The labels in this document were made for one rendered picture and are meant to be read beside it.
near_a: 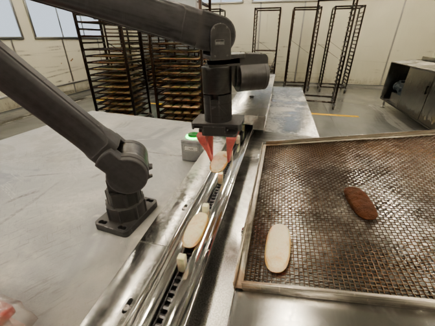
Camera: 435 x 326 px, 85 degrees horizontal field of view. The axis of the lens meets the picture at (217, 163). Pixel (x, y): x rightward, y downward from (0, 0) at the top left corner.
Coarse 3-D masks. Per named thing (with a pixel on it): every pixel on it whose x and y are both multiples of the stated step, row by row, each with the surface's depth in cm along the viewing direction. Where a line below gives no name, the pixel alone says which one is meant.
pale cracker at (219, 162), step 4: (220, 152) 57; (224, 152) 57; (216, 156) 55; (220, 156) 55; (224, 156) 55; (212, 160) 54; (216, 160) 53; (220, 160) 53; (224, 160) 53; (212, 164) 52; (216, 164) 52; (220, 164) 52; (224, 164) 52; (212, 168) 51; (216, 168) 51; (220, 168) 51; (224, 168) 52; (216, 172) 50
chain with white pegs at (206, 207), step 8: (272, 64) 350; (240, 136) 95; (232, 152) 75; (224, 176) 69; (216, 192) 61; (208, 208) 52; (192, 248) 44; (184, 256) 39; (184, 264) 39; (176, 280) 39; (176, 288) 37; (168, 296) 37; (160, 312) 34
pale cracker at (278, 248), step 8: (280, 224) 41; (272, 232) 39; (280, 232) 39; (288, 232) 39; (272, 240) 37; (280, 240) 37; (288, 240) 37; (272, 248) 36; (280, 248) 36; (288, 248) 36; (272, 256) 35; (280, 256) 34; (288, 256) 35; (272, 264) 34; (280, 264) 33
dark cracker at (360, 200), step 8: (344, 192) 46; (352, 192) 45; (360, 192) 44; (352, 200) 43; (360, 200) 42; (368, 200) 42; (352, 208) 42; (360, 208) 41; (368, 208) 40; (360, 216) 40; (368, 216) 39; (376, 216) 39
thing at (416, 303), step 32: (288, 160) 63; (320, 160) 60; (352, 160) 57; (416, 160) 53; (256, 192) 52; (384, 192) 45; (416, 192) 43; (288, 224) 41; (256, 256) 36; (320, 256) 35; (384, 256) 33; (256, 288) 31; (288, 288) 30; (320, 288) 30; (416, 288) 28
